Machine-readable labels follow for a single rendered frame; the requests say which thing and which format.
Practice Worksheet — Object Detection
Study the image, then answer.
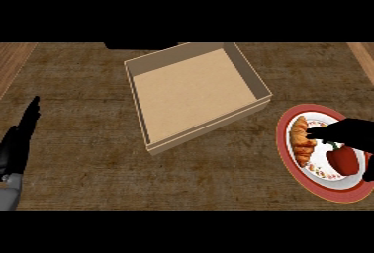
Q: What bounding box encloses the red bell pepper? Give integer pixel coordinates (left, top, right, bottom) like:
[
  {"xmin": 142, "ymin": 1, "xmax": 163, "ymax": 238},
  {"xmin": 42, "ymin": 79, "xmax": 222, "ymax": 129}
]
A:
[{"xmin": 324, "ymin": 141, "xmax": 361, "ymax": 177}]

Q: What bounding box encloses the red rimmed white plate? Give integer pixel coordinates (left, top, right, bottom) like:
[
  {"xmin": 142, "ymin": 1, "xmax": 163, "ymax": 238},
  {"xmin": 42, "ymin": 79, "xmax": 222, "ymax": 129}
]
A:
[{"xmin": 275, "ymin": 103, "xmax": 374, "ymax": 204}]

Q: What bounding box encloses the golden croissant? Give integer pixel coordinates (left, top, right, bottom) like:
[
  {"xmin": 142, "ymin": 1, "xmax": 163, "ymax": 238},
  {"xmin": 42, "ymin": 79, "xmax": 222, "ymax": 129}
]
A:
[{"xmin": 290, "ymin": 115, "xmax": 318, "ymax": 168}]

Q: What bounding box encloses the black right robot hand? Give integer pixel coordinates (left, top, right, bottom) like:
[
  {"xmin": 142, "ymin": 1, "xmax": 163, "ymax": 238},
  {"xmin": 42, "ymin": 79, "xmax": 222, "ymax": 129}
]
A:
[{"xmin": 305, "ymin": 118, "xmax": 374, "ymax": 183}]

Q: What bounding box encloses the open cardboard box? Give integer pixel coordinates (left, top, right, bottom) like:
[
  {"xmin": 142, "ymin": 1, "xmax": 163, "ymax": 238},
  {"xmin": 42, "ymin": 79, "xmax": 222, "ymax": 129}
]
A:
[{"xmin": 123, "ymin": 42, "xmax": 275, "ymax": 157}]

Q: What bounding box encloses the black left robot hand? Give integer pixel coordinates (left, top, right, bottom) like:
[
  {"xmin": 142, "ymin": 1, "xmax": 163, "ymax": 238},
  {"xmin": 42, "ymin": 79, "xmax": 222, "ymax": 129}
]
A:
[{"xmin": 0, "ymin": 95, "xmax": 43, "ymax": 182}]

